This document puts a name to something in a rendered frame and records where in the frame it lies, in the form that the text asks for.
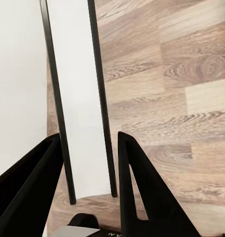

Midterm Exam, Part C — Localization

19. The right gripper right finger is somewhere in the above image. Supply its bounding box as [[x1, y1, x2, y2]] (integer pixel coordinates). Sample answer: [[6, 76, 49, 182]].
[[117, 132, 201, 237]]

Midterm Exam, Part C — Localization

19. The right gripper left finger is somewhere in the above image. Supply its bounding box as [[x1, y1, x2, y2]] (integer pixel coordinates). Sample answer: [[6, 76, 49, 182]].
[[0, 133, 64, 237]]

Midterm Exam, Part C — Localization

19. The hardback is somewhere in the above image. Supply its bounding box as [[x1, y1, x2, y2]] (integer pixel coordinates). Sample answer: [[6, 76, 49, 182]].
[[39, 0, 118, 205]]

